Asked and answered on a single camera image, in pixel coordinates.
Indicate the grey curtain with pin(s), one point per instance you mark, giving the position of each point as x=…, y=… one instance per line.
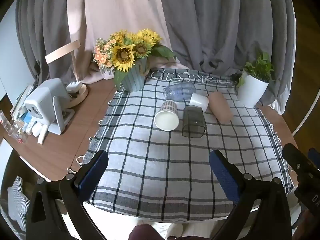
x=214, y=36

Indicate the smoky grey transparent cup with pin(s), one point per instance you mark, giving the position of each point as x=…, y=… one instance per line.
x=194, y=125

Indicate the white paper cup with pattern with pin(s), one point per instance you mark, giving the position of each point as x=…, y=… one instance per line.
x=167, y=118

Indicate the pink beige curtain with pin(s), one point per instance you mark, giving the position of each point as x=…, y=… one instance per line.
x=89, y=20

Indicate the light blue ribbed vase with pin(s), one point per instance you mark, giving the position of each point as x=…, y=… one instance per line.
x=134, y=80

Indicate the checkered plaid tablecloth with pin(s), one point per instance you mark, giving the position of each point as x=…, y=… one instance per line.
x=165, y=176

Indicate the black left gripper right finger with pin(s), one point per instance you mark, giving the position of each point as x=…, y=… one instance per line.
x=273, y=219

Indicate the white projector device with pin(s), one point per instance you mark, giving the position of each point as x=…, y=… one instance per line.
x=48, y=104

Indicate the striped cushion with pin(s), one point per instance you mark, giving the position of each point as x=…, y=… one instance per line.
x=18, y=203

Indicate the clear bluish glass cup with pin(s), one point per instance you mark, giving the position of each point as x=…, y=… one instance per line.
x=179, y=92

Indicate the pink beige cup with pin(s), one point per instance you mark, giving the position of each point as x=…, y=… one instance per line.
x=220, y=107

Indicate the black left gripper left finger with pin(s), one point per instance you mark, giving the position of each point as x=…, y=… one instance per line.
x=44, y=219

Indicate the clear plastic organizer box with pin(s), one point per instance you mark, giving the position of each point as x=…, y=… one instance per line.
x=16, y=129

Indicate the white plant pot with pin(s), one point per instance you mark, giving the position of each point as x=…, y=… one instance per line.
x=250, y=89

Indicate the sunflower bouquet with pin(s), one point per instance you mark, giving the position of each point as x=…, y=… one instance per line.
x=119, y=53

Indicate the green potted plant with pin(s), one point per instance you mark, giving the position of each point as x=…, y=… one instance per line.
x=261, y=69

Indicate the small white cup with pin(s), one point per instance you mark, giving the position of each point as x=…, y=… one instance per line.
x=199, y=101

